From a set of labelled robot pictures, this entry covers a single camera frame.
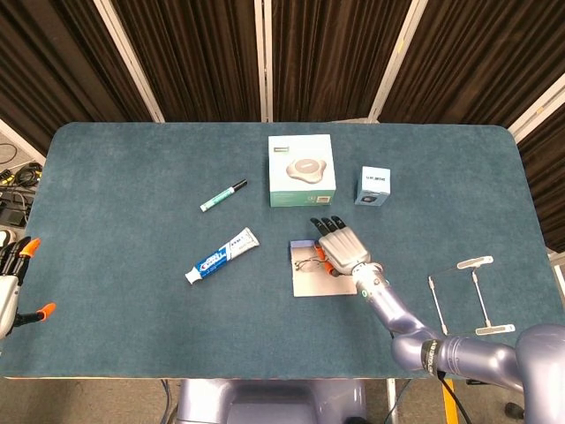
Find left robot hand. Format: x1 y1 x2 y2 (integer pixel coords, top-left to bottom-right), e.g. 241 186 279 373
0 237 57 341

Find white frame clear stand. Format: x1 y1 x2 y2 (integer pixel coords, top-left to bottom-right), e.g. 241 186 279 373
426 254 516 337

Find teal speakerphone product box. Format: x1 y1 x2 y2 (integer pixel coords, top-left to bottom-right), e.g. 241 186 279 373
267 133 337 208

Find brown curtain partition panel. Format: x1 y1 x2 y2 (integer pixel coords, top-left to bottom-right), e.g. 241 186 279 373
267 0 425 124
507 72 565 254
0 0 165 155
379 0 565 129
109 0 268 124

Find yellow black cable bundle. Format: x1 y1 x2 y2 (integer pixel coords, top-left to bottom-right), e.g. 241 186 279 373
0 161 44 189

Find white table leg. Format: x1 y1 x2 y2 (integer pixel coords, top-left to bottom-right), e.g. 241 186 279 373
385 378 399 424

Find purple robot torso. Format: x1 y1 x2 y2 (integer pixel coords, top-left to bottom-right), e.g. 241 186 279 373
176 378 367 424

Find small light-blue speaker box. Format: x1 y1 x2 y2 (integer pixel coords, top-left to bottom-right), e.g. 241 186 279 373
353 165 392 206

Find thin metal frame eyeglasses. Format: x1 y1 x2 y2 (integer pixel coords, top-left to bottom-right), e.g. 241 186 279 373
293 251 330 274

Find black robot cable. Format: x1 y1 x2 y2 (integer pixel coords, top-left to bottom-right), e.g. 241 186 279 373
434 370 471 424

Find green marker pen black cap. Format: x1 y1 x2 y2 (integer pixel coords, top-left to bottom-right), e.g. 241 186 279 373
199 178 248 213

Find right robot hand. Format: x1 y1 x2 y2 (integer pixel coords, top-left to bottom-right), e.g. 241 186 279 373
309 215 371 279

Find blue felt table cover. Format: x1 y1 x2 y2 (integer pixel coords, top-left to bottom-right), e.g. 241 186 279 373
2 122 558 381

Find blue white toothpaste tube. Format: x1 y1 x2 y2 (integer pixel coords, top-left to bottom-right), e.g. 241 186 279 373
184 227 260 286

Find black power adapter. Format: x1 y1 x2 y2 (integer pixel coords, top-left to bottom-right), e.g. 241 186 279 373
0 189 34 227

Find card with glasses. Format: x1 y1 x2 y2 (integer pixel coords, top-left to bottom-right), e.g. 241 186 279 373
289 238 358 299

